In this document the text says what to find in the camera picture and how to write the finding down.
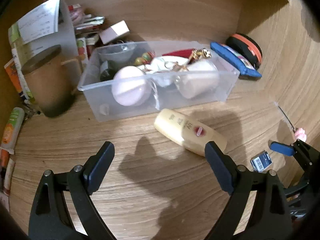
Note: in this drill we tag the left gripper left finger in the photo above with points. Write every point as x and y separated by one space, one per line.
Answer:
50 218

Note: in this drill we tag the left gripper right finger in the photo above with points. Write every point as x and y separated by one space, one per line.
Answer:
270 217

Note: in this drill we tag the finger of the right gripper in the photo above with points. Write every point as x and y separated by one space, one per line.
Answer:
301 151
299 199

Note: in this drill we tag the red gold drawstring pouch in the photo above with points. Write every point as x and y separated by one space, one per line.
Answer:
191 54

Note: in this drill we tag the white drawstring pouch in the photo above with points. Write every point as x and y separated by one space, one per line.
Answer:
160 65

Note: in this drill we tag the barcode card packet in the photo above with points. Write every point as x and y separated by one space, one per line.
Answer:
261 161

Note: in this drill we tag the orange marker pen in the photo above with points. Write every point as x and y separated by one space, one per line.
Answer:
7 168

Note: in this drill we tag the white orange tube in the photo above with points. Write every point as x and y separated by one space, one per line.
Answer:
12 130

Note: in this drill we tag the blue patchwork pouch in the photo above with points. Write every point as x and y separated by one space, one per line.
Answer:
236 60

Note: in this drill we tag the yellow lotion bottle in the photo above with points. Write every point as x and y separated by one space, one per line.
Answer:
187 132

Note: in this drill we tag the black orange zipper case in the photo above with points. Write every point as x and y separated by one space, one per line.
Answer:
247 47

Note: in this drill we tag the frosted white plastic cup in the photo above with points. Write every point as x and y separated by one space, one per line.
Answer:
200 77

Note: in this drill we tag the brown jar with lid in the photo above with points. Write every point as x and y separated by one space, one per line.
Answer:
47 77

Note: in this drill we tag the pink round compact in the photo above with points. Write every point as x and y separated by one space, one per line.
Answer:
130 88

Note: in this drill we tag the clear plastic storage bin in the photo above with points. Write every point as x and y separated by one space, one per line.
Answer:
104 107

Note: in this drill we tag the dark green dropper bottle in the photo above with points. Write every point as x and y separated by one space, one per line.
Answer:
108 70

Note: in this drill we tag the clear glass bowl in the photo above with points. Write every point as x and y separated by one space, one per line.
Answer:
118 53

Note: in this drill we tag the green red bead charm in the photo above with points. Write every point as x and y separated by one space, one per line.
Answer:
144 59

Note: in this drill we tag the stack of books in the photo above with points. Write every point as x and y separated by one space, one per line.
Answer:
87 36

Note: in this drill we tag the white paper note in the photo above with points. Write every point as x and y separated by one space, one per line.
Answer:
37 23

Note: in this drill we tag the small pink cardboard box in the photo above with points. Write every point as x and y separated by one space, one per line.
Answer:
114 32

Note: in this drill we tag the pink cable package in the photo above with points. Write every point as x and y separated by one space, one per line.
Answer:
77 14

